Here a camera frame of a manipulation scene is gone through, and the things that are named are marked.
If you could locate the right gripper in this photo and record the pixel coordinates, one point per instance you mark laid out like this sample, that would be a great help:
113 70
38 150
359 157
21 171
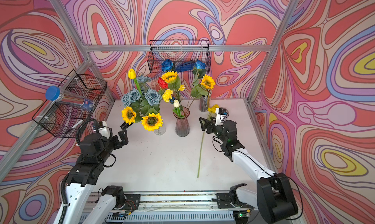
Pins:
207 123

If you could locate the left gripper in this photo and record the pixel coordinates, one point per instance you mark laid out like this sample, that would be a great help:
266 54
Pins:
123 138

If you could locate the yellow sunflower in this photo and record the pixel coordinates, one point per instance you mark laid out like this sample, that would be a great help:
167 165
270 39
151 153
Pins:
152 122
129 115

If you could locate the yellow rose spray stem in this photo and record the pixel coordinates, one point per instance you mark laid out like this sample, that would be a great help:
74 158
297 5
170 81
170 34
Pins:
211 110

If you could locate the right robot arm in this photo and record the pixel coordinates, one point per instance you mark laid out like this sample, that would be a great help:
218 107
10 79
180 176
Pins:
273 197

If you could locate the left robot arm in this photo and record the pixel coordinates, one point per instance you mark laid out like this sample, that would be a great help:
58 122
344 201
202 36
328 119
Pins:
78 184

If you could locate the ribbed pink grey vase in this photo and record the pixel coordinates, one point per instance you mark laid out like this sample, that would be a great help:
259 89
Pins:
182 127

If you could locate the clear textured glass vase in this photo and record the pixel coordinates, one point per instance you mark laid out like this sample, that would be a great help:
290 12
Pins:
160 131

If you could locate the grey blue rose bunch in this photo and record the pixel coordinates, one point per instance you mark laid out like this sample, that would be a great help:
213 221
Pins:
142 100

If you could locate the white tulip bud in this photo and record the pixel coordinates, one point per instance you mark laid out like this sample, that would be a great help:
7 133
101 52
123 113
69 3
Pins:
177 109

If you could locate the white marker pen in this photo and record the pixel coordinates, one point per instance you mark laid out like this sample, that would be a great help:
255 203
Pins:
73 127

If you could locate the right blue rose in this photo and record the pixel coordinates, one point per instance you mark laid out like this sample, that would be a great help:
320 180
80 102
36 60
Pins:
199 69

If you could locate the yellow tulip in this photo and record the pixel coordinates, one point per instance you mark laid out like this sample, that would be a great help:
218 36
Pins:
132 75

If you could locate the red rose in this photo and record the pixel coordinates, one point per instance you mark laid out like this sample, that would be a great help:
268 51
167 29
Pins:
162 84

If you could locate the blue object in basket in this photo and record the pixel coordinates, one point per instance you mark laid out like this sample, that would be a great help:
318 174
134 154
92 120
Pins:
186 66

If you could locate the left blue rose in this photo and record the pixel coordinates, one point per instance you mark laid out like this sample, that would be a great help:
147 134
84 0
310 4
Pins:
167 65

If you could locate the blue capped pencil tube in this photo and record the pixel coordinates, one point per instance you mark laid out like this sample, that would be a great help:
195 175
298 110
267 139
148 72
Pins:
58 95

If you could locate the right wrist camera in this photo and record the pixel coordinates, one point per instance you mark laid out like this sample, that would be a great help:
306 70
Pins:
221 115

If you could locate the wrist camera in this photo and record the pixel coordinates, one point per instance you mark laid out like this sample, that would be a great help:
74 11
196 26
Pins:
103 129
221 115

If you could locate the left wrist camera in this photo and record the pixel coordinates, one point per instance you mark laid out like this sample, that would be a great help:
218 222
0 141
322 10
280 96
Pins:
103 129

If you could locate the left black wire basket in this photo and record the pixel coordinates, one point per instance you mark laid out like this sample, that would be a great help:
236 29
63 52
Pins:
56 118

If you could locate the black wire basket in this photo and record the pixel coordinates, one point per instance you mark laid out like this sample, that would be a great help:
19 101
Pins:
56 118
179 51

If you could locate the back black wire basket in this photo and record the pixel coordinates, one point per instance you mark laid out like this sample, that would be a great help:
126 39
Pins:
179 51

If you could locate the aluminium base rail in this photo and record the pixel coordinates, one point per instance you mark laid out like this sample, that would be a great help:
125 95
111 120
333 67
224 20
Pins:
158 207

